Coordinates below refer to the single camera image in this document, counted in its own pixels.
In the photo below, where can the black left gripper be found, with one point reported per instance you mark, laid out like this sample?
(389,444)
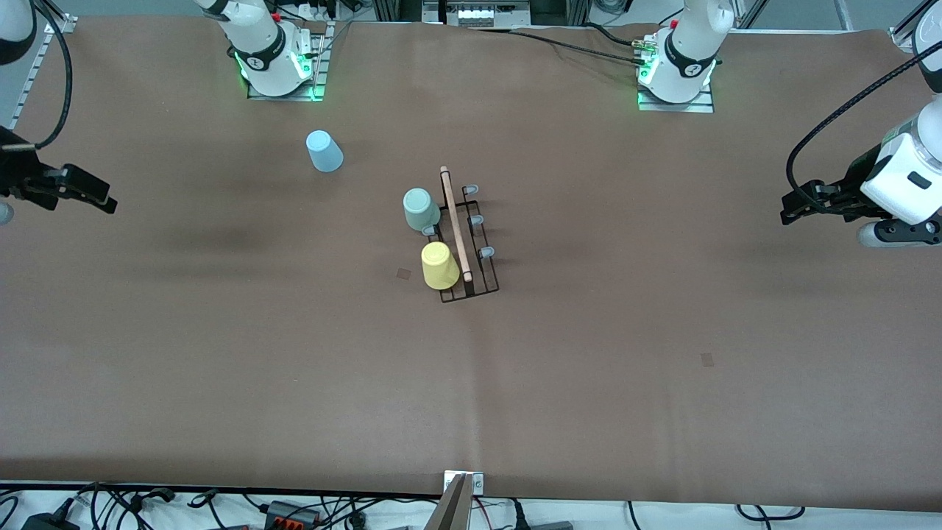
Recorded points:
(851,184)

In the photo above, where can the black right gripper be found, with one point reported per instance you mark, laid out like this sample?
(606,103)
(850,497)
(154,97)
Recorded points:
(16,179)

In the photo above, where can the mint green plastic cup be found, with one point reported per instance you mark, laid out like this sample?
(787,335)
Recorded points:
(421,208)

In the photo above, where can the yellow plastic cup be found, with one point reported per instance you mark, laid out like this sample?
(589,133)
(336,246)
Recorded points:
(439,265)

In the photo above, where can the light blue plastic cup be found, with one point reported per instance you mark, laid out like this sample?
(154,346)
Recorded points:
(324,151)

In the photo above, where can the white plug socket strip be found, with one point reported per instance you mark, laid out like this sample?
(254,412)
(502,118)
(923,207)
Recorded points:
(316,9)

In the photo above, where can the black power adapter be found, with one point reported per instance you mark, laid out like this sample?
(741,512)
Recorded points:
(48,523)

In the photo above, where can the white power strip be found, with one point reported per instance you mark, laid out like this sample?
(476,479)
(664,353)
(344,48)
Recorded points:
(486,13)

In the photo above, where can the black orange connector box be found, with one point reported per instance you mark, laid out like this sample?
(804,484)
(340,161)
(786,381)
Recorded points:
(293,513)

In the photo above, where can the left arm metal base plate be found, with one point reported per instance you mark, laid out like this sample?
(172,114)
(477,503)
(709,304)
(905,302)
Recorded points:
(677,107)

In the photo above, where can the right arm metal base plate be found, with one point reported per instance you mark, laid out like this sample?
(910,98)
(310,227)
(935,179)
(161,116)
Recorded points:
(280,96)

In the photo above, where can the small metal bracket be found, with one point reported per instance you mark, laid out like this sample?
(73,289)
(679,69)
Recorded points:
(475,483)

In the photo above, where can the grey camera stand pole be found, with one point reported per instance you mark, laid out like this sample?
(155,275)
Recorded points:
(450,508)

